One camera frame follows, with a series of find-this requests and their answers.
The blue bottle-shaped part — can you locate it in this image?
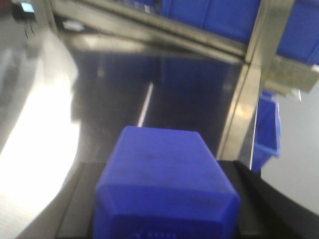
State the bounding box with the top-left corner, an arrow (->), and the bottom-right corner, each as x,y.
93,126 -> 241,239

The blue bin far right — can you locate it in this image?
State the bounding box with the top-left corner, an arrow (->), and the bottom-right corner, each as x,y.
277,0 -> 319,65

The stainless steel shelf rack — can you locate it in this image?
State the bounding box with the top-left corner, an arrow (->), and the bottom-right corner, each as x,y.
32,0 -> 319,168

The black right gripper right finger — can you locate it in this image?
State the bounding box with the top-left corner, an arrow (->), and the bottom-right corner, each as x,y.
218,160 -> 319,239

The blue bin on floor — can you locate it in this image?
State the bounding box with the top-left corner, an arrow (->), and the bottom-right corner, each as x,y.
251,95 -> 281,173

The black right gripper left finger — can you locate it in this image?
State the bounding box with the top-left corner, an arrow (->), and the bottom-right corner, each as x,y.
17,162 -> 106,239

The blue bin center-right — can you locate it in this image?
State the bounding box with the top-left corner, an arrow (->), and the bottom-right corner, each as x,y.
161,0 -> 261,44

